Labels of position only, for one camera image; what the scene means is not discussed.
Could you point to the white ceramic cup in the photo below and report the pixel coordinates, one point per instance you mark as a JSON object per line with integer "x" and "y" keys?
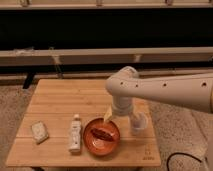
{"x": 138, "y": 122}

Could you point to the orange ceramic bowl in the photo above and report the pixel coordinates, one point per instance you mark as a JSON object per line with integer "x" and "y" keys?
{"x": 101, "y": 138}

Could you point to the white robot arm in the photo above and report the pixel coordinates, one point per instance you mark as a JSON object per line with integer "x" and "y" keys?
{"x": 189, "y": 91}

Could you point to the white wrapped packet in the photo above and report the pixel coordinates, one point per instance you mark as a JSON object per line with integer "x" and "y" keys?
{"x": 39, "y": 132}

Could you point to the long wooden bench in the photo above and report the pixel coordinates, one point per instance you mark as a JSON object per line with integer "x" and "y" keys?
{"x": 105, "y": 56}

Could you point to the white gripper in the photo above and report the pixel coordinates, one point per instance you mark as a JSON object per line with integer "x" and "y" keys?
{"x": 116, "y": 110}

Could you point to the white tube bottle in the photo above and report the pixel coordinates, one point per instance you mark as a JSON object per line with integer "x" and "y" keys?
{"x": 75, "y": 135}

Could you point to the wooden table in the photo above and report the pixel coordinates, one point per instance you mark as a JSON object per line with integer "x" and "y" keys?
{"x": 54, "y": 103}

